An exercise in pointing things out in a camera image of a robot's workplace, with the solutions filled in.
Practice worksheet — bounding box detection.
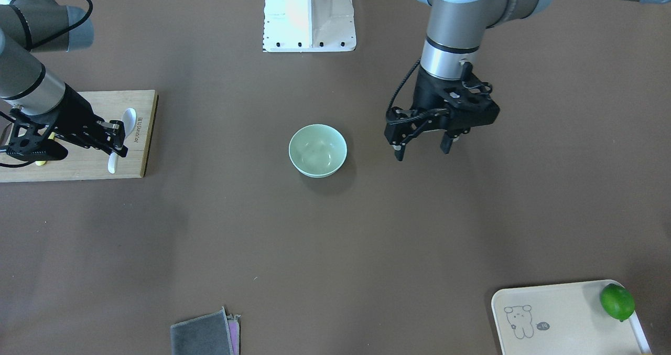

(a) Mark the yellow plastic knife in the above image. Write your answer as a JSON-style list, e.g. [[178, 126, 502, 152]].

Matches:
[[34, 133, 55, 166]]

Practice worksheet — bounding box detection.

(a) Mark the wooden cutting board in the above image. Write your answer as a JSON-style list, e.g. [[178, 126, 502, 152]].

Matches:
[[1, 90, 158, 182]]

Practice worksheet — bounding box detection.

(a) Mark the green lime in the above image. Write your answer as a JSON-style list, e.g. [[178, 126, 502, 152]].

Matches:
[[599, 283, 636, 322]]

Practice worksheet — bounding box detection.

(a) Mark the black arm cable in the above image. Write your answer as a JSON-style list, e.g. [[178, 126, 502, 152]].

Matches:
[[31, 0, 94, 49]]

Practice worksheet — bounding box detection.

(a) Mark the white ceramic spoon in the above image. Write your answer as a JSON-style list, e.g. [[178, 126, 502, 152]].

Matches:
[[107, 108, 137, 174]]

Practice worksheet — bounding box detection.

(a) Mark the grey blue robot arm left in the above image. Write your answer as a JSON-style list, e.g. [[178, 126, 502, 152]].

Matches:
[[384, 0, 669, 161]]

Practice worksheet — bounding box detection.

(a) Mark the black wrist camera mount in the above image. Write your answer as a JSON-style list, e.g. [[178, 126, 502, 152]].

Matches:
[[2, 108, 69, 163]]

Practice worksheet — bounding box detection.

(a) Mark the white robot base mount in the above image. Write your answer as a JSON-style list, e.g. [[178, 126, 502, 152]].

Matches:
[[262, 0, 357, 52]]

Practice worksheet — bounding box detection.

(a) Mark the grey folded cloth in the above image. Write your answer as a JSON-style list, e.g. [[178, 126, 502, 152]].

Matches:
[[170, 307, 232, 354]]

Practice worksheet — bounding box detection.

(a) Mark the cream tray with bear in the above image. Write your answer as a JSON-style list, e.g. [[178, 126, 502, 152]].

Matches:
[[491, 280, 652, 354]]

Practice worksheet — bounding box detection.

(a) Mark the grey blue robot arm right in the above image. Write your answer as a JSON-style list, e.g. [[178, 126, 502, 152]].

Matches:
[[1, 0, 128, 167]]

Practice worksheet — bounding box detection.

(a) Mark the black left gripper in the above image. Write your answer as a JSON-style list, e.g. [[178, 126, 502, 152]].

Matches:
[[384, 64, 500, 162]]

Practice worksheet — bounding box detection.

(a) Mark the light green bowl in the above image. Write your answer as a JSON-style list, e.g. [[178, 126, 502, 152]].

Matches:
[[288, 124, 348, 178]]

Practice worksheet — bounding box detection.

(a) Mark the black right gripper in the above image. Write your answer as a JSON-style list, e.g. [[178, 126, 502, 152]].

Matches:
[[48, 85, 128, 157]]

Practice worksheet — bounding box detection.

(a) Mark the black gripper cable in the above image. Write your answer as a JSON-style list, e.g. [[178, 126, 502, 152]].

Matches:
[[387, 59, 423, 115]]

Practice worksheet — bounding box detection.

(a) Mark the pink folded cloth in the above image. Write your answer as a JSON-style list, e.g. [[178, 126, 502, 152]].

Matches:
[[226, 315, 241, 355]]

